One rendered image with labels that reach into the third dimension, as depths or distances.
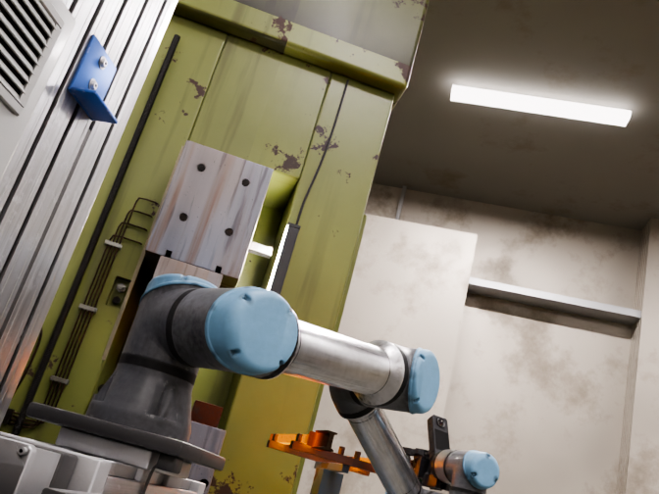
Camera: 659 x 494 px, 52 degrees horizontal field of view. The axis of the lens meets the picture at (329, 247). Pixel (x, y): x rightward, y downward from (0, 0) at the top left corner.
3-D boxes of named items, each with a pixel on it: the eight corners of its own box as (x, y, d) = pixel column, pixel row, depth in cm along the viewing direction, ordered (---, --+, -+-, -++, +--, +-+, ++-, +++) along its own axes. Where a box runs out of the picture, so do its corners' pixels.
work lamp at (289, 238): (286, 299, 225) (351, 75, 256) (267, 293, 224) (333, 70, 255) (284, 302, 228) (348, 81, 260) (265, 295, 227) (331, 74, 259)
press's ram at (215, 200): (265, 287, 214) (298, 176, 228) (144, 250, 209) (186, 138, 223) (248, 315, 253) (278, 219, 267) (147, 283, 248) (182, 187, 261)
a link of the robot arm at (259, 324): (155, 360, 95) (379, 411, 134) (228, 369, 85) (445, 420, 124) (175, 276, 98) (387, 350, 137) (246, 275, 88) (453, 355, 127)
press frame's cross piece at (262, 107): (299, 178, 243) (331, 71, 260) (187, 141, 237) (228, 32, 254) (279, 220, 284) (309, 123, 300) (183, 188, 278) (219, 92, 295)
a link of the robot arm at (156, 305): (165, 374, 110) (191, 296, 115) (220, 381, 101) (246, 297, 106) (104, 351, 102) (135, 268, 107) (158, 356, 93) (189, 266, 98)
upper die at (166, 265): (214, 303, 209) (223, 274, 212) (150, 283, 206) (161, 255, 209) (205, 328, 248) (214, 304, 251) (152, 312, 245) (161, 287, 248)
